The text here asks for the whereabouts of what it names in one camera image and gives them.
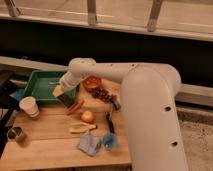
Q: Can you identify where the black eraser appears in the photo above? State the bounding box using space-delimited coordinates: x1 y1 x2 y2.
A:
60 93 75 108

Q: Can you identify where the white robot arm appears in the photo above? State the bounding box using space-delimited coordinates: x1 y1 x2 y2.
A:
54 58 189 171

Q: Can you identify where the red bowl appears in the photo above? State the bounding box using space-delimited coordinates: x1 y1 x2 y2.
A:
82 76 102 91

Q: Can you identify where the green plastic tray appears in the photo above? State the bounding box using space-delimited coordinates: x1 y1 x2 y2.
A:
22 69 80 104

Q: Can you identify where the orange carrot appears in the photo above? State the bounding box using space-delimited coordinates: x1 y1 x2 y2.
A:
66 99 84 115

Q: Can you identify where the white paper cup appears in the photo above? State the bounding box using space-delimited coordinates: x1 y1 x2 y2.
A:
19 96 39 117

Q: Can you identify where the yellow apple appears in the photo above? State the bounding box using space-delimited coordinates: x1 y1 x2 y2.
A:
81 110 95 123

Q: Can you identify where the bunch of dark grapes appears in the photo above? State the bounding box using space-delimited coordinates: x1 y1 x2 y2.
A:
91 87 121 110

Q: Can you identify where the yellow banana-shaped dish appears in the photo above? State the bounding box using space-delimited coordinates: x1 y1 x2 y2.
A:
69 122 97 133

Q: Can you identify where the black chair at left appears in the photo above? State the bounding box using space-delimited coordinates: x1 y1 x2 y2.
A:
0 70 20 157

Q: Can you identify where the metal can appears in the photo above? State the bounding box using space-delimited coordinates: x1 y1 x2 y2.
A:
7 127 26 142

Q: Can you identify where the blue crumpled cloth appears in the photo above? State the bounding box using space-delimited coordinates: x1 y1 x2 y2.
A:
77 132 101 156

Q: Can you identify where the blue-headed black brush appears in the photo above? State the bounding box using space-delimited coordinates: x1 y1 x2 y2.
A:
102 113 117 150

